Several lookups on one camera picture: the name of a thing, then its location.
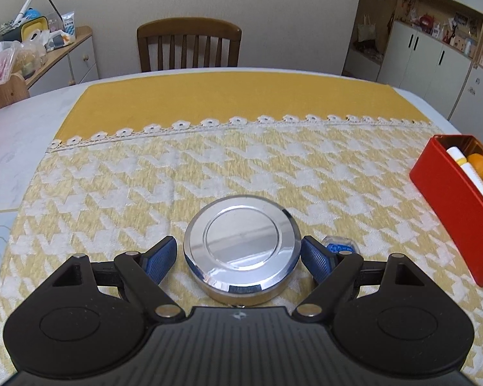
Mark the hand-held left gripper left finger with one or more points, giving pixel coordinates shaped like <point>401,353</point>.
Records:
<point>161,257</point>

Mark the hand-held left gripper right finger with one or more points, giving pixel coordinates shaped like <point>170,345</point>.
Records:
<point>316,258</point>

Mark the round silver metal tin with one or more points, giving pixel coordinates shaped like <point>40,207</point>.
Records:
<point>241,245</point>

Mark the red tin box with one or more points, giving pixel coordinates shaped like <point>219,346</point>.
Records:
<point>450,193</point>

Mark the white bottle with yellow label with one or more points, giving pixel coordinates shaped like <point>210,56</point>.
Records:
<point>473,175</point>

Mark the orange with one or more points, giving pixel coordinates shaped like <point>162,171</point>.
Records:
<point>479,167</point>

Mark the yellow houndstooth tablecloth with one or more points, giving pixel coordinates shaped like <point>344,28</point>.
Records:
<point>241,148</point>

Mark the white side cabinet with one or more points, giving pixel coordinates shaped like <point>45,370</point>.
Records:
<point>78,58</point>

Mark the light wooden box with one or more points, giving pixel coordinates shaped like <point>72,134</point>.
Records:
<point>6,92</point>

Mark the brown wooden chair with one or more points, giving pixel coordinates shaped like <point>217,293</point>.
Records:
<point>189,28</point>

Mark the beige tote bag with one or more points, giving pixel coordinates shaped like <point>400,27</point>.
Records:
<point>364,30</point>

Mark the clear plastic bag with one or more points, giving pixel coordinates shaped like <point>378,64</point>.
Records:
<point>18,60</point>

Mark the white and blue packet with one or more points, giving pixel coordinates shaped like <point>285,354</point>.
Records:
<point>69,23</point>

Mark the small red bag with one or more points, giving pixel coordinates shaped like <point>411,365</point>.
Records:
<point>426,24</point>

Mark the yellow storage case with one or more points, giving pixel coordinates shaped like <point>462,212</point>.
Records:
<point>34,28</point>

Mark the white wall cabinet unit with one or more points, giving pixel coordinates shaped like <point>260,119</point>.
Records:
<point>426,52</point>

